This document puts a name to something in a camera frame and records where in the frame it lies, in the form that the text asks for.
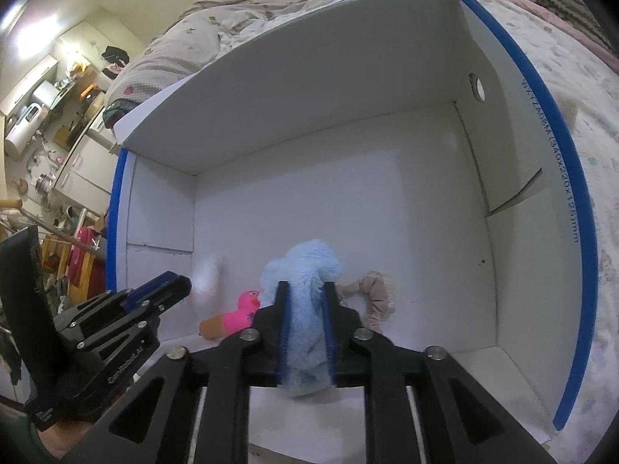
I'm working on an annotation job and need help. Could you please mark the white fluffy pompom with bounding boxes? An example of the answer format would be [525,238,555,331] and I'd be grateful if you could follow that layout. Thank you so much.
[190,253,226,311]

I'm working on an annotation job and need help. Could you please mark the light blue fluffy plush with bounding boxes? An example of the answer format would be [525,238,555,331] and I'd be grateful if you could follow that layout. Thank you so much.
[260,238,342,398]

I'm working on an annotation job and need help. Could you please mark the zigzag knitted blanket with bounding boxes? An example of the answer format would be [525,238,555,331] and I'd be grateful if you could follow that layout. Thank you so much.
[525,0,619,55]

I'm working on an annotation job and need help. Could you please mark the white kitchen cabinet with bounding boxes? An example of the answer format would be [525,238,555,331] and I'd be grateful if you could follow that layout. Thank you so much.
[52,130,121,206]
[2,52,60,118]

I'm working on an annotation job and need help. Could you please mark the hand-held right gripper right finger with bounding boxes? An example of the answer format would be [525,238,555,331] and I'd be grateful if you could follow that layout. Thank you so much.
[321,280,558,464]

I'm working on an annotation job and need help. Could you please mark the white lower kitchen cabinet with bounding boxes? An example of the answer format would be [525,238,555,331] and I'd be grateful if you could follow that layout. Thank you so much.
[52,130,121,206]

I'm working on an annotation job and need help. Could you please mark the person's left hand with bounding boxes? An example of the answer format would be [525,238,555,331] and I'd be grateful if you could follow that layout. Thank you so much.
[38,420,97,463]

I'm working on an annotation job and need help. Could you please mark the blue and white cardboard box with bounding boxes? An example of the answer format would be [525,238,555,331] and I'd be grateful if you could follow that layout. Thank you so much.
[105,0,601,464]

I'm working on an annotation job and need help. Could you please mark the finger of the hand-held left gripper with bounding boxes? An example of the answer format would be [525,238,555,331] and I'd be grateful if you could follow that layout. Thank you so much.
[52,271,178,330]
[74,275,192,351]

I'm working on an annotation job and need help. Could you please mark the pink and orange plush toy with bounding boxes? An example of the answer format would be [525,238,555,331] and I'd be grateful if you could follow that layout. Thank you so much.
[199,290,262,342]

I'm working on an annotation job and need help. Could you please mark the beige fabric scrunchie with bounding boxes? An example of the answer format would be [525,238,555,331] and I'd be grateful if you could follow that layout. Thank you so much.
[335,271,398,335]

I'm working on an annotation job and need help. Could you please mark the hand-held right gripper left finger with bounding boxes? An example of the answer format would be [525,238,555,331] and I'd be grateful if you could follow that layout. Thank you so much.
[63,280,292,464]

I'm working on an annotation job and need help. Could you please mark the red cloth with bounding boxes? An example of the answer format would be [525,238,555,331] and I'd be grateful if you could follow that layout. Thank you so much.
[67,225,108,297]

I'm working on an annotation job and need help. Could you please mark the beige printed quilt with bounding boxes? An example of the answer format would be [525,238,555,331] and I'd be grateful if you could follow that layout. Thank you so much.
[103,0,322,109]

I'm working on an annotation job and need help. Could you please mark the white upper kitchen cabinet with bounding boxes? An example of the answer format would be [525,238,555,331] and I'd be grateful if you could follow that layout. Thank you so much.
[2,52,60,118]

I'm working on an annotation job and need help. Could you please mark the dark hanging clothes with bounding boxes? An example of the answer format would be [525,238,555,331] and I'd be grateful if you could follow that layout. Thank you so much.
[101,45,132,79]

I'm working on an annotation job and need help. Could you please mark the pink blanket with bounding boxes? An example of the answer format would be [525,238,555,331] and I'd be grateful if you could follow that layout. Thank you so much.
[463,0,619,71]

